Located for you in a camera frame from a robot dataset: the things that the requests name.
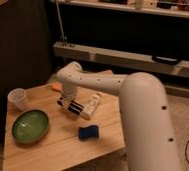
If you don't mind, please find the black striped eraser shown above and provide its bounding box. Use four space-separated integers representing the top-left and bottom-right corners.
57 97 85 117

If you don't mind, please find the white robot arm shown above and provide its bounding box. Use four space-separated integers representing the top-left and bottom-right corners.
57 62 182 171

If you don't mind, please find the blue cylindrical object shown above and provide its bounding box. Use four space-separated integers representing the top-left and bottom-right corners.
78 125 99 140

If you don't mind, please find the wooden table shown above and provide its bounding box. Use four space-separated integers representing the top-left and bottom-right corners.
3 85 124 171

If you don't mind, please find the green bowl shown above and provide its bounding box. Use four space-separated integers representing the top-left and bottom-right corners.
12 110 50 144

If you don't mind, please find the clear plastic cup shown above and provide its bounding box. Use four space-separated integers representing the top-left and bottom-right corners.
7 88 28 111

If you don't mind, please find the metal vertical pole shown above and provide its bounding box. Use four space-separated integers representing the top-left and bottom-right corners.
55 0 67 46

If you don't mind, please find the white shelf beam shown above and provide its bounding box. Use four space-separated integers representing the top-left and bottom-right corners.
53 42 189 78

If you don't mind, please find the upper white shelf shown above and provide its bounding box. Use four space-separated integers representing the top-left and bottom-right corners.
49 0 189 18

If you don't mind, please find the black handle on shelf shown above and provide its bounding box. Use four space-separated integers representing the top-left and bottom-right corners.
152 56 181 65

